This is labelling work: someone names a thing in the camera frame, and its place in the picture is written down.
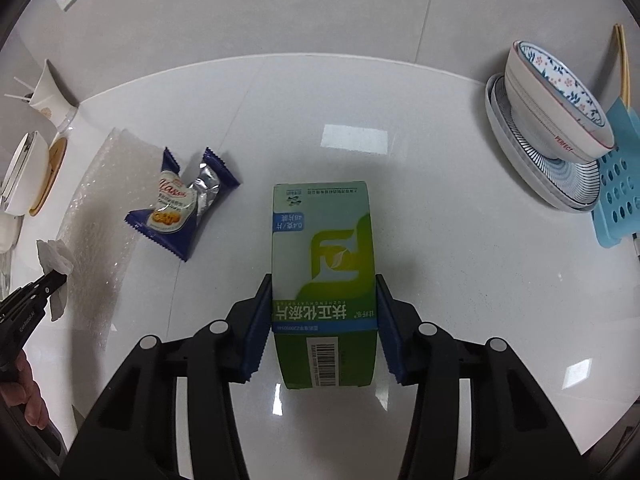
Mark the white tissue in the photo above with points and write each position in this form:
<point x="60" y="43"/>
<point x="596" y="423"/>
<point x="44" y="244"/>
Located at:
<point x="54" y="255"/>

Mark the stacked white bowls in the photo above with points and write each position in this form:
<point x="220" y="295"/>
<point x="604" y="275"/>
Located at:
<point x="24" y="178"/>

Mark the person's left hand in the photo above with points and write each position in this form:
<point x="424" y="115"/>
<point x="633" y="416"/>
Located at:
<point x="25" y="392"/>

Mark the blue patterned bowl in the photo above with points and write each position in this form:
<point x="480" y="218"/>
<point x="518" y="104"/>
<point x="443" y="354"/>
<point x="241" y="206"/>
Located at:
<point x="555" y="112"/>

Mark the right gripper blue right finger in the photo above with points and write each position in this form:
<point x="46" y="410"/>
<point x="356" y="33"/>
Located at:
<point x="388" y="329"/>

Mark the blue cookie wrapper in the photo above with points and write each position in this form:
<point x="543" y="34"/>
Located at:
<point x="180" y="208"/>

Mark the wooden coaster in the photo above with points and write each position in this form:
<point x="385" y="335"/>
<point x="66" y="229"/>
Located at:
<point x="56" y="156"/>

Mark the wooden chopsticks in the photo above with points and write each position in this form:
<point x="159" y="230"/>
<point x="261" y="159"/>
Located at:
<point x="625" y="83"/>

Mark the white bowl with chopsticks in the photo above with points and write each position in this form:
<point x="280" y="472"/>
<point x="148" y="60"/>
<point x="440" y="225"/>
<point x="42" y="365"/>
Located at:
<point x="10" y="228"/>

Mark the green white medicine box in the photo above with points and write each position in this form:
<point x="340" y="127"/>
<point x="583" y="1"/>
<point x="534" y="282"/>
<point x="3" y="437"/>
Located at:
<point x="323" y="284"/>

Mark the blue striped plate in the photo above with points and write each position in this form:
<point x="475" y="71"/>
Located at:
<point x="562" y="185"/>

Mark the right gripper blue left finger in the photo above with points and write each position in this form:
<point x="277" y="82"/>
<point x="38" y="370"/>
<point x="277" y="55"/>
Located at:
<point x="258" y="327"/>

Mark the blue utensil holder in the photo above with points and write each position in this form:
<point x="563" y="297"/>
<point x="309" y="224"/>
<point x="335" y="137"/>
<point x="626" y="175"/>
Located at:
<point x="616" y="214"/>

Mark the clear bubble wrap sheet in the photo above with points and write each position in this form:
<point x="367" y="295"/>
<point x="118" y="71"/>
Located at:
<point x="121" y="287"/>

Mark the white ceramic cup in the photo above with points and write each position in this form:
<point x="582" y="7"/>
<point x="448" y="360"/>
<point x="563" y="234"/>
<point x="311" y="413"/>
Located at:
<point x="48" y="98"/>

